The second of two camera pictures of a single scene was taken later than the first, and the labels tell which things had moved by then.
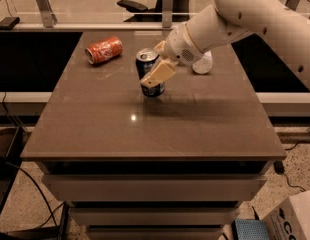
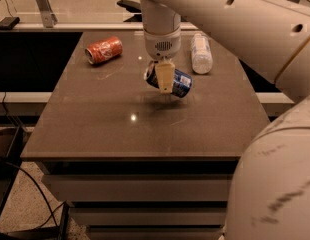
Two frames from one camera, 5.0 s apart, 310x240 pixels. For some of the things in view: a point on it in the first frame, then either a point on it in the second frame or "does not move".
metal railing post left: x=48 y=16 does not move
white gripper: x=177 y=47 → x=162 y=46
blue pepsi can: x=144 y=61 → x=182 y=81
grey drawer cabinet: x=137 y=167 does not move
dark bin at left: x=8 y=146 does not move
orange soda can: x=104 y=49 does not move
